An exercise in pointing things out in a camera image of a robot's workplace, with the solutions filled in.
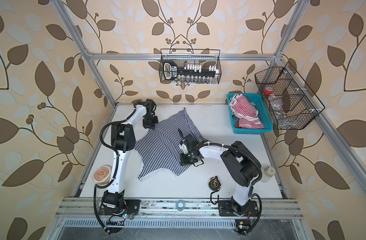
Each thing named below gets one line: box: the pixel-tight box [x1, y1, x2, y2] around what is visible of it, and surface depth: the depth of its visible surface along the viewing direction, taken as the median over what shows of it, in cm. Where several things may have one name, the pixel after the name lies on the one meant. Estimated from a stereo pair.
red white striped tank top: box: [229, 93, 264, 130], surface depth 107 cm
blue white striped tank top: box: [134, 108, 203, 182], surface depth 96 cm
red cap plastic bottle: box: [264, 86, 284, 112], surface depth 82 cm
